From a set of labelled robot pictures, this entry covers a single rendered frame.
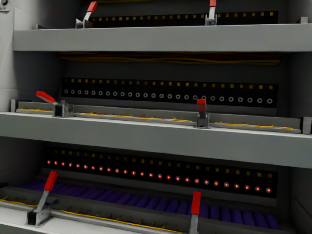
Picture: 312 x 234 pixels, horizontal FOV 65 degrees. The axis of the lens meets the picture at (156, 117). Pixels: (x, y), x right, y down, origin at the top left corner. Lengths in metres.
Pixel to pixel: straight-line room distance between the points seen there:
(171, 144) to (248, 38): 0.23
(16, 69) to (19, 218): 0.32
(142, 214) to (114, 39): 0.33
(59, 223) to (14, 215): 0.09
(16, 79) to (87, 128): 0.25
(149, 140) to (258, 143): 0.17
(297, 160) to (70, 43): 0.46
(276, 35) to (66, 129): 0.40
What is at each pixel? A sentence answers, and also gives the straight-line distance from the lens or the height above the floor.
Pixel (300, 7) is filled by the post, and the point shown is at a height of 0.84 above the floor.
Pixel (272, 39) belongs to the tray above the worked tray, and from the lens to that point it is 0.48.
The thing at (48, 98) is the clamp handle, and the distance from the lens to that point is 0.46.
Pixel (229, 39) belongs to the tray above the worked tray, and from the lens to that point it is 0.47.
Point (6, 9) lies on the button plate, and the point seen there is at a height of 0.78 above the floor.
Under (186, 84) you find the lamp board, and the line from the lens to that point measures 0.60.
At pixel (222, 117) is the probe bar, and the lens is 0.45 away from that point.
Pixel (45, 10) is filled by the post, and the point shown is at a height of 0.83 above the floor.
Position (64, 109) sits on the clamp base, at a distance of 0.50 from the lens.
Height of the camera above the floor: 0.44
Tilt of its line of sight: 15 degrees up
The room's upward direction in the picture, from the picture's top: 8 degrees clockwise
